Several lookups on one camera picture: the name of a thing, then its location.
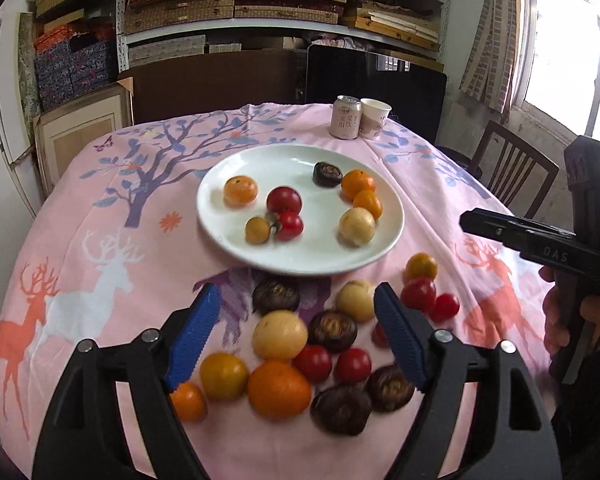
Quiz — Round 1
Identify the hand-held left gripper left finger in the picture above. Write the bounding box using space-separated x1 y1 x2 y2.
32 282 223 480

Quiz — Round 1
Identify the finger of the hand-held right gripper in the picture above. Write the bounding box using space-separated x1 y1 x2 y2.
459 208 572 257

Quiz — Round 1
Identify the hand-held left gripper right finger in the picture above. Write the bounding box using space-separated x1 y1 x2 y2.
373 281 556 480

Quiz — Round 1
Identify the dark mangosteen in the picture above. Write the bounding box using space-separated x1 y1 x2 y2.
366 364 416 413
310 385 373 436
252 276 301 313
307 310 358 353
313 161 344 188

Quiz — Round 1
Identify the large red tomato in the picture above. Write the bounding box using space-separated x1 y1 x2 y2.
400 276 437 313
266 186 303 215

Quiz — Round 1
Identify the beige round pear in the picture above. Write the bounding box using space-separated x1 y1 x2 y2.
339 207 377 248
252 310 309 361
335 280 378 323

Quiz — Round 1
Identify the small mandarin orange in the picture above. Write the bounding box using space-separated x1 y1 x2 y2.
170 381 208 423

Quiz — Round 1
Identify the large orange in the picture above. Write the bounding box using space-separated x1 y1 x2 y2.
246 360 312 421

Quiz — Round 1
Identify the small yellow tomato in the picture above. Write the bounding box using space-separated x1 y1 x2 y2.
244 216 272 245

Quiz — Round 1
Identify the white plate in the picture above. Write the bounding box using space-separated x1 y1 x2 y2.
196 143 406 277

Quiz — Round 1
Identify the orange tinged round pear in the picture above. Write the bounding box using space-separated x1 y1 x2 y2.
223 174 259 208

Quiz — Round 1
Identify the person's right forearm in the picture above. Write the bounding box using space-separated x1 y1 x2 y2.
552 345 600 466

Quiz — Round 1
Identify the person's right hand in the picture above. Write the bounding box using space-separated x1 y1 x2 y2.
539 264 600 361

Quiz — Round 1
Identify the dark wooden chair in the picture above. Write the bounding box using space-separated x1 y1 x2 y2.
437 120 561 216

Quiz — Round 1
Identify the pink deer print tablecloth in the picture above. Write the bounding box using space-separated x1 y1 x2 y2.
0 102 566 480

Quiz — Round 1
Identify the white framed window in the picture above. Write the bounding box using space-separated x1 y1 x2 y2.
510 0 600 161

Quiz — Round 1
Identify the checkered beige curtain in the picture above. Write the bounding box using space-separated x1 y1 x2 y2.
459 0 526 126

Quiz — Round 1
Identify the white paper cup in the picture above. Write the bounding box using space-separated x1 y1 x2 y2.
358 98 392 141

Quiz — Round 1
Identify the black glossy panel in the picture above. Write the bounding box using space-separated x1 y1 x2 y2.
305 44 448 146

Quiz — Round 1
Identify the pink drink can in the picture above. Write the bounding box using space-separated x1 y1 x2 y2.
329 95 363 140

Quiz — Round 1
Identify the stack of pale wooden boards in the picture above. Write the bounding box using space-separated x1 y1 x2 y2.
342 2 441 51

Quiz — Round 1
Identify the beige framed picture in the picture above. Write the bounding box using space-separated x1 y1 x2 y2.
32 82 133 201

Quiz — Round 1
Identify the dark brown board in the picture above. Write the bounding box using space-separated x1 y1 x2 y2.
117 50 308 123

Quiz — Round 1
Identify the pink cloth bundle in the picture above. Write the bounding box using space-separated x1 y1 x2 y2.
300 32 376 53

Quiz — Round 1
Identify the pale grey flat box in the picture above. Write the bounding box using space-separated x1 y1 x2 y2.
128 35 206 66

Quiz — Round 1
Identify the white leaning board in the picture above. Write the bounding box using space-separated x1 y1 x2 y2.
0 17 41 216

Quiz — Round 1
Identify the stack of blue patterned boxes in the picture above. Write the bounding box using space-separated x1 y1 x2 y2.
32 27 118 111

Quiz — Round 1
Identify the white metal shelf rack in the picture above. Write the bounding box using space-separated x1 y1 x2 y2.
115 0 453 68

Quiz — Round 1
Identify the mottled green board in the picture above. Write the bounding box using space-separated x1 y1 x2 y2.
17 12 43 116

